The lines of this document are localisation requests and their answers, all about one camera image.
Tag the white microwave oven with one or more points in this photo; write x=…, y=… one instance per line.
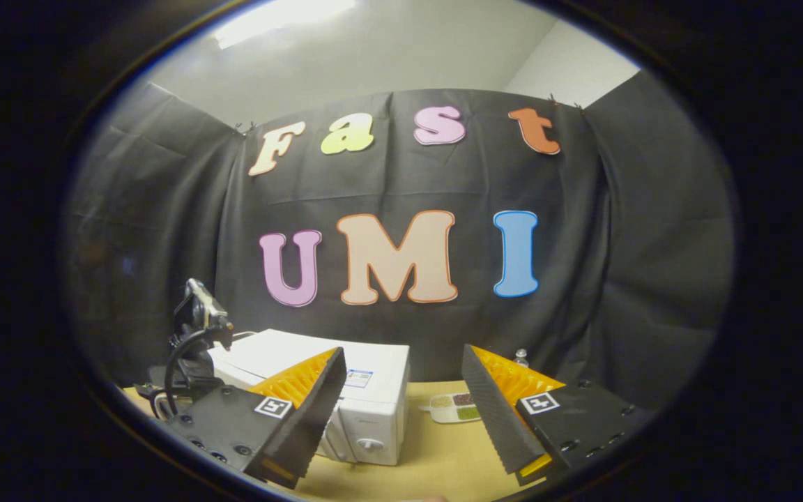
x=373, y=404

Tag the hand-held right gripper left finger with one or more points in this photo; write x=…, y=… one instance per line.
x=318, y=404

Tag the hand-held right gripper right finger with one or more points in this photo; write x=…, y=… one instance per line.
x=488, y=411

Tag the small white pink bottle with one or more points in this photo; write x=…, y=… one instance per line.
x=521, y=359

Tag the white compartment dish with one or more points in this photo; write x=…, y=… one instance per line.
x=454, y=408

